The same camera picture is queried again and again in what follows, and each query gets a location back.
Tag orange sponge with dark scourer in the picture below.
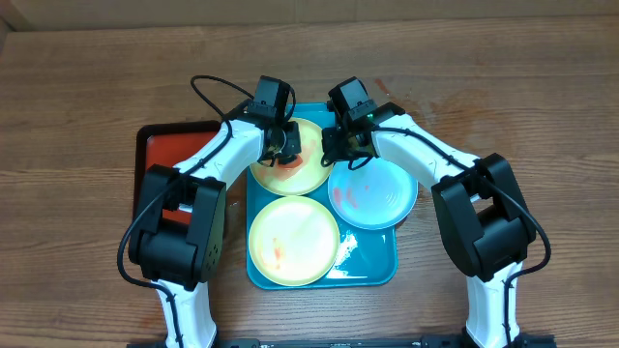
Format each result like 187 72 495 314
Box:
277 155 303 170

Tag yellow plate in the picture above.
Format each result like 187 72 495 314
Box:
250 118 333 196
248 196 340 287

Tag light blue plate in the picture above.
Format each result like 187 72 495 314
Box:
328 159 419 230

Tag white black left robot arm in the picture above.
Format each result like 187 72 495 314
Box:
117 119 301 347

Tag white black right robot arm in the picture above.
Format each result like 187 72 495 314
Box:
322 101 537 347

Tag red tray with black rim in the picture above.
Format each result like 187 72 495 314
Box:
133 121 221 218

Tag teal plastic tray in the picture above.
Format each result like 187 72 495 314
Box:
246 101 399 291

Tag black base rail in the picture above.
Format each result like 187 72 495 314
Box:
126 333 557 348

